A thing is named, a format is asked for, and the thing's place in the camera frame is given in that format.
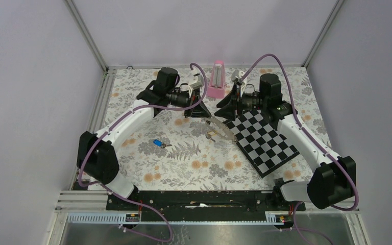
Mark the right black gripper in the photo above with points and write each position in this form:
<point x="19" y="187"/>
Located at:
<point x="234" y="101"/>

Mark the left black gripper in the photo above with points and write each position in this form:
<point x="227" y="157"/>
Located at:
<point x="199" y="111"/>

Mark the yellow tagged key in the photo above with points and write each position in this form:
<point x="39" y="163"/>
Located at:
<point x="211" y="137"/>

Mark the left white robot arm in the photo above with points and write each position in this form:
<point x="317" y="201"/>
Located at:
<point x="97" y="151"/>

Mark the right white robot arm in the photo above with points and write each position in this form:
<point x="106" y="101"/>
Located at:
<point x="333" y="183"/>

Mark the pink metronome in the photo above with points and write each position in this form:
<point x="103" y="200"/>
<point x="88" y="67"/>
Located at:
<point x="217" y="83"/>

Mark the blue tagged key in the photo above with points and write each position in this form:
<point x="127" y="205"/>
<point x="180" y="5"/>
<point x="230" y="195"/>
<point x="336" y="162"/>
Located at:
<point x="160" y="143"/>

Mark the floral patterned table mat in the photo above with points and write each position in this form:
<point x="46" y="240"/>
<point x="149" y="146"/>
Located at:
<point x="193" y="162"/>

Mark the black white chessboard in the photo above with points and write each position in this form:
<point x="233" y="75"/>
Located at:
<point x="263" y="146"/>

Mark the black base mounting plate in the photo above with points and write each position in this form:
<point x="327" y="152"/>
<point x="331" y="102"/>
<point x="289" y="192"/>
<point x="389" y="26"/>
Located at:
<point x="206" y="206"/>

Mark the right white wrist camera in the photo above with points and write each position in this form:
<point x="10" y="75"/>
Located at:
<point x="237" y="78"/>

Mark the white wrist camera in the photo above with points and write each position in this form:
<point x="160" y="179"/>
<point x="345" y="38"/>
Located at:
<point x="196" y="82"/>
<point x="237" y="78"/>

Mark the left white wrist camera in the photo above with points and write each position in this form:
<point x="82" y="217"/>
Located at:
<point x="196" y="82"/>

